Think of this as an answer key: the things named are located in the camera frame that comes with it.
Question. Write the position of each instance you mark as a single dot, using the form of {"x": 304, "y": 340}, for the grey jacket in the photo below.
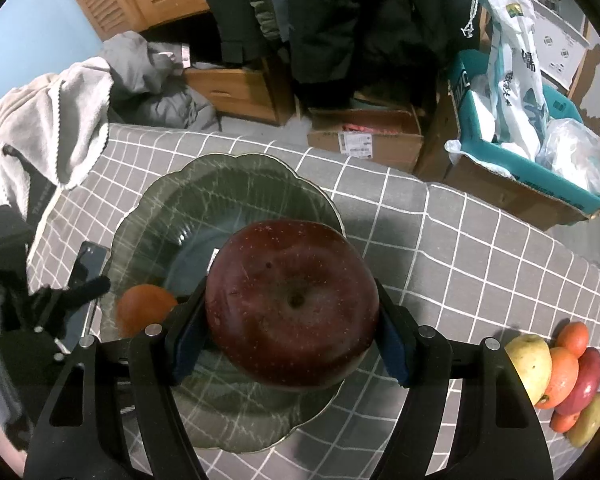
{"x": 145, "y": 85}

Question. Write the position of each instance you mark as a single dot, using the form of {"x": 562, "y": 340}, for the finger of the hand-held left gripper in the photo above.
{"x": 87, "y": 290}

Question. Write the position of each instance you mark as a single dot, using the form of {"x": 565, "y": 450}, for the yellow pear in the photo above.
{"x": 589, "y": 420}

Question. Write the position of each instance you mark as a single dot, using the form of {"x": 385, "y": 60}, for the dark blue smartphone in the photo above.
{"x": 82, "y": 265}

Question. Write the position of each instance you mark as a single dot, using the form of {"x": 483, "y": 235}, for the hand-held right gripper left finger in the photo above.
{"x": 182, "y": 357}

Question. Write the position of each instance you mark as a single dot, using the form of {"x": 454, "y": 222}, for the grey checked cloth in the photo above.
{"x": 455, "y": 285}

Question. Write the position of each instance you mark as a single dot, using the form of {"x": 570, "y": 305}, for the white printed plastic bag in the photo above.
{"x": 512, "y": 60}

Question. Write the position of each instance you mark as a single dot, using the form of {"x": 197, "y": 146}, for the dark red apple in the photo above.
{"x": 290, "y": 305}

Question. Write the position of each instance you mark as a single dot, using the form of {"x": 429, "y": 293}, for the black hanging jacket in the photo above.
{"x": 370, "y": 20}

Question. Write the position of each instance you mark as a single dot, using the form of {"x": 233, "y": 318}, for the wooden drawer unit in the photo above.
{"x": 230, "y": 90}

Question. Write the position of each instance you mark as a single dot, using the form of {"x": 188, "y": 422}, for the light grey fleece towel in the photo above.
{"x": 45, "y": 110}

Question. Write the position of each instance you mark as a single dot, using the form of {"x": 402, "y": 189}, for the brown cardboard box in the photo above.
{"x": 370, "y": 130}

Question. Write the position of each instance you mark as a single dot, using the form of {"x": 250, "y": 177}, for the shiny red apple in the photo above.
{"x": 586, "y": 377}

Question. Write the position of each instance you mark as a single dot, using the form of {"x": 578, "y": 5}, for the dark green hanging jacket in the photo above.
{"x": 240, "y": 5}

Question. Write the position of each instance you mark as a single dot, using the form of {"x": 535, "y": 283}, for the teal-rimmed cardboard box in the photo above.
{"x": 500, "y": 180}

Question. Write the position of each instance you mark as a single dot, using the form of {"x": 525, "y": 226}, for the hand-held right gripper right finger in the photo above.
{"x": 395, "y": 355}

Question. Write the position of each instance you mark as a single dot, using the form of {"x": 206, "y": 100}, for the orange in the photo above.
{"x": 574, "y": 338}
{"x": 562, "y": 421}
{"x": 142, "y": 310}
{"x": 560, "y": 377}

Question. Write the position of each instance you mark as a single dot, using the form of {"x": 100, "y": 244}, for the clear plastic bag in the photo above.
{"x": 575, "y": 155}

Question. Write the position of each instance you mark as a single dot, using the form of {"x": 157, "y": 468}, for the yellow-green apple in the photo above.
{"x": 530, "y": 365}

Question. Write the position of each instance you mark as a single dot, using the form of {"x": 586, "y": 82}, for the green glass plate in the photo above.
{"x": 205, "y": 210}

